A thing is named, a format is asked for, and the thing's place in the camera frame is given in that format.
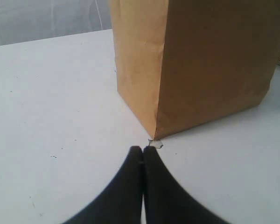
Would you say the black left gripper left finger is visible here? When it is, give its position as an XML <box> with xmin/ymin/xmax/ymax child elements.
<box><xmin>65</xmin><ymin>146</ymin><xmax>143</xmax><ymax>224</ymax></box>

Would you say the torn white paper scrap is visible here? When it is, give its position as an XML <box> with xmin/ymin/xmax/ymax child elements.
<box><xmin>148</xmin><ymin>139</ymin><xmax>163</xmax><ymax>149</ymax></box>

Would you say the brown paper shopping bag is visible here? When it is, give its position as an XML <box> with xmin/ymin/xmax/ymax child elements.
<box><xmin>109</xmin><ymin>0</ymin><xmax>280</xmax><ymax>140</ymax></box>

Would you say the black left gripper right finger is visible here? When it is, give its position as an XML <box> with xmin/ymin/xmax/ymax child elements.
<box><xmin>143</xmin><ymin>146</ymin><xmax>226</xmax><ymax>224</ymax></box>

